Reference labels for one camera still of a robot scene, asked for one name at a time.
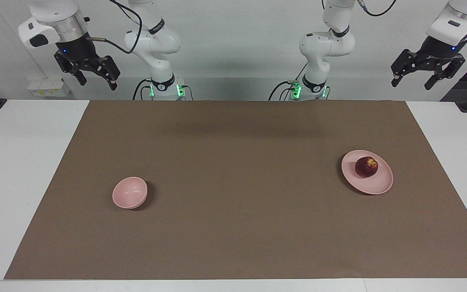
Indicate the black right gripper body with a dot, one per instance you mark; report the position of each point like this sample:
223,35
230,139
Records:
77,50

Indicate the white wall socket box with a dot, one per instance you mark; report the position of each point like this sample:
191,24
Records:
49,88

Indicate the brown table mat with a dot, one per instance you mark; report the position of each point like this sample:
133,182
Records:
233,211

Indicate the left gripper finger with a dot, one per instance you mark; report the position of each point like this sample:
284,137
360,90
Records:
452,67
405,61

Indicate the dark red apple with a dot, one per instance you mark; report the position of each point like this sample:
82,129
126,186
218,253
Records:
365,168

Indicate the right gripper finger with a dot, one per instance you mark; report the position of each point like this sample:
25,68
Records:
68,65
111,71

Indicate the pink bowl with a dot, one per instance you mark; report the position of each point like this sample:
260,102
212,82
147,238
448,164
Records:
129,194

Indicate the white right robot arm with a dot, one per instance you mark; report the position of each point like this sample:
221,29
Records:
156,40

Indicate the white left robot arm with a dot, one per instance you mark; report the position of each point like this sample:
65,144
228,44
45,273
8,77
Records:
326,44

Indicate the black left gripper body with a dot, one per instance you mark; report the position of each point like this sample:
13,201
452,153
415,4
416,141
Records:
438,50

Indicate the pink plate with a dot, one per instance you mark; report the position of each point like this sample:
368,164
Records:
379,182

